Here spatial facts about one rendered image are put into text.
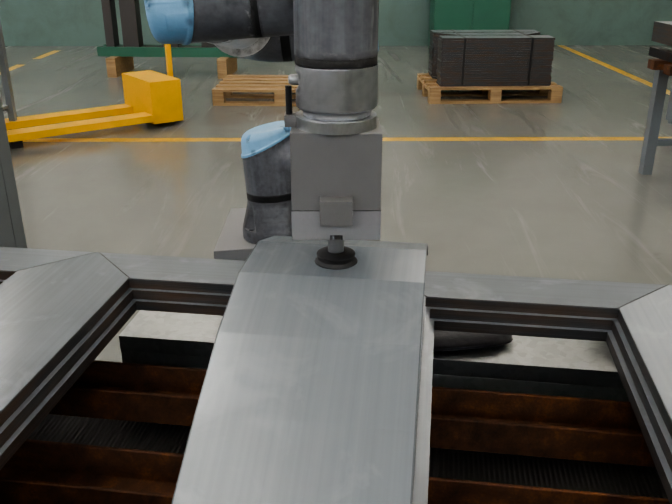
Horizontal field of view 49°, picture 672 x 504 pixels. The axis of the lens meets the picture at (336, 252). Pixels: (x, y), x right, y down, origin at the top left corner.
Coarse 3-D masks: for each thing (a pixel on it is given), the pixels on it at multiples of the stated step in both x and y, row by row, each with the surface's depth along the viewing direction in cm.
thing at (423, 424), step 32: (128, 288) 111; (160, 288) 110; (192, 288) 110; (224, 288) 109; (96, 320) 101; (448, 320) 105; (480, 320) 104; (512, 320) 104; (544, 320) 103; (576, 320) 102; (608, 320) 102; (64, 352) 92; (96, 352) 98; (32, 384) 85; (64, 384) 90; (640, 384) 87; (0, 416) 79; (32, 416) 83; (640, 416) 84; (0, 448) 78; (416, 448) 76; (416, 480) 71
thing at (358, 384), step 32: (224, 352) 64; (256, 352) 64; (288, 352) 63; (320, 352) 63; (352, 352) 63; (384, 352) 63; (416, 352) 63; (224, 384) 62; (256, 384) 61; (288, 384) 61; (320, 384) 61; (352, 384) 61; (384, 384) 61; (416, 384) 61; (256, 416) 60; (288, 416) 59; (320, 416) 59; (352, 416) 59; (384, 416) 59; (416, 416) 59
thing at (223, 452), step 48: (192, 432) 59; (240, 432) 59; (288, 432) 58; (336, 432) 58; (384, 432) 58; (192, 480) 57; (240, 480) 56; (288, 480) 56; (336, 480) 56; (384, 480) 56
